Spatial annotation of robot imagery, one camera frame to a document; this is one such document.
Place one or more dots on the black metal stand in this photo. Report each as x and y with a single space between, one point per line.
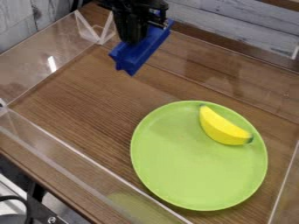
40 214

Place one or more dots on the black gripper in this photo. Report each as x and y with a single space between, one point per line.
134 15

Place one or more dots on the green round plate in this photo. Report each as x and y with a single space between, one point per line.
187 169

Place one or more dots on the yellow half-round block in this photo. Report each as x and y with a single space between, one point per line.
220 129

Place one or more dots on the blue plastic block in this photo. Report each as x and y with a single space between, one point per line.
131 56

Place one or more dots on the clear acrylic tray walls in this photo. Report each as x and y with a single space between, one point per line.
72 110

